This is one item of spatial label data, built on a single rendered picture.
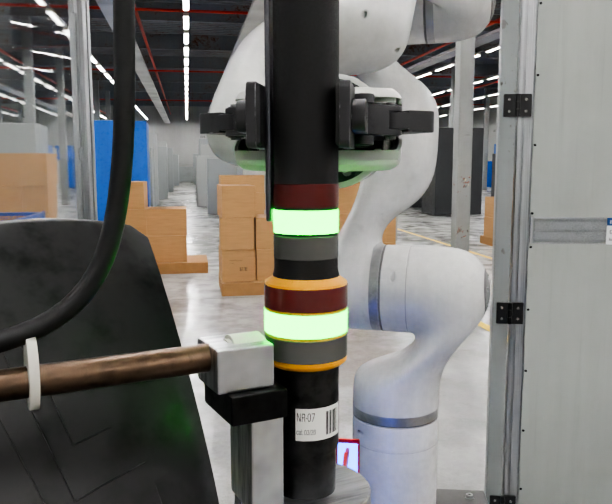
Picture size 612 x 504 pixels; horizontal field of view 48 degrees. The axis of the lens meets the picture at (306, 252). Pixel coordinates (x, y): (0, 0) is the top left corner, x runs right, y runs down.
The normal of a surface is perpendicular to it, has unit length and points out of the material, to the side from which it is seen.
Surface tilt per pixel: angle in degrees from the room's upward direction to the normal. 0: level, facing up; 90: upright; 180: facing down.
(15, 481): 54
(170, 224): 90
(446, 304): 86
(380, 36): 117
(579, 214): 90
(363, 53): 138
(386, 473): 90
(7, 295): 48
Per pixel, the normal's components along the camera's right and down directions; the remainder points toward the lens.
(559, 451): -0.12, 0.13
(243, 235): 0.14, 0.13
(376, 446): -0.52, 0.11
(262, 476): 0.46, 0.11
